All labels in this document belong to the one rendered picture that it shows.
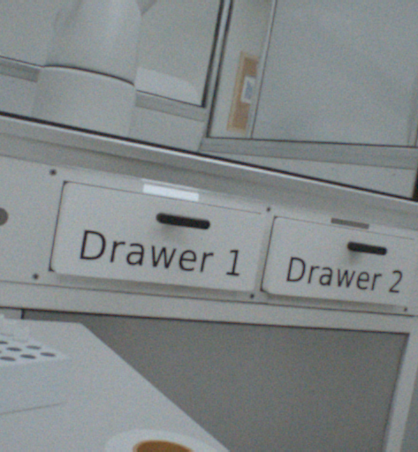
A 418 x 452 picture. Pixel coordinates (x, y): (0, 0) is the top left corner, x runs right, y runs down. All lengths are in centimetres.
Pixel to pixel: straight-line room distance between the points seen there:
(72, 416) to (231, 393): 50
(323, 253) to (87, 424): 56
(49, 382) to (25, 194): 32
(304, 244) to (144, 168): 27
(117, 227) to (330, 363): 46
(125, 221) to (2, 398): 37
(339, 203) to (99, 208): 40
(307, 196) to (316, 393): 33
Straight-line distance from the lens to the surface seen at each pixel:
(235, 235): 90
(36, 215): 80
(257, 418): 104
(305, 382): 108
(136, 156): 83
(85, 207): 80
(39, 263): 81
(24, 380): 52
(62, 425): 51
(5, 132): 79
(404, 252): 110
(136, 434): 41
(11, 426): 50
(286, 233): 94
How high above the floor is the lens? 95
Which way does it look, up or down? 3 degrees down
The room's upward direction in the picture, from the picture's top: 10 degrees clockwise
